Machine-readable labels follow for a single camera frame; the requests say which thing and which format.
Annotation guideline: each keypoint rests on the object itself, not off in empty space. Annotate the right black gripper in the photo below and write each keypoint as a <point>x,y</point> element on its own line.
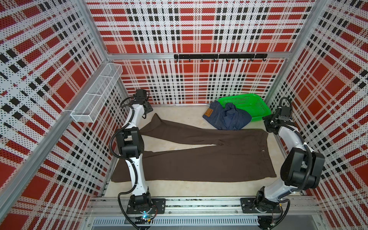
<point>266,118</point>

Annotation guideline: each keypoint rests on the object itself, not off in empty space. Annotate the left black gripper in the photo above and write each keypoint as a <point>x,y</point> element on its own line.
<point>150,108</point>

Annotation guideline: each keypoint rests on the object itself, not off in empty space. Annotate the brown trousers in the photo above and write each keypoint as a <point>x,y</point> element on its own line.
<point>222,155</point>

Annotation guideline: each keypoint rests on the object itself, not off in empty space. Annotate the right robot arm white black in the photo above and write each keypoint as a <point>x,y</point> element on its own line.
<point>301,170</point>

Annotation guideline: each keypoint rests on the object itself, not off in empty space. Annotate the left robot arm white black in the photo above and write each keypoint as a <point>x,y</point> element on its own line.
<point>127,144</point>

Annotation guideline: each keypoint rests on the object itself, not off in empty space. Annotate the green plastic basket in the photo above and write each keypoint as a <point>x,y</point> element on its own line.
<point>251,103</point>

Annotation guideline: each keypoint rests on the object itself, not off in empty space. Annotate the blue denim jeans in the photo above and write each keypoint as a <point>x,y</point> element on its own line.
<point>228,117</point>

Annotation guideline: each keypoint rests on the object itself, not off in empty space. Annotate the white wire mesh shelf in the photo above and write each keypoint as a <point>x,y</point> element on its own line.
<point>103,81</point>

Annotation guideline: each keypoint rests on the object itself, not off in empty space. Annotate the black hook rail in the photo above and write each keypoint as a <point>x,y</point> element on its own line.
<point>220,56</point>

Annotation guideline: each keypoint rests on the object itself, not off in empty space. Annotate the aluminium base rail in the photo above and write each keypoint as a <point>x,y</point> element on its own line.
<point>219,212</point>

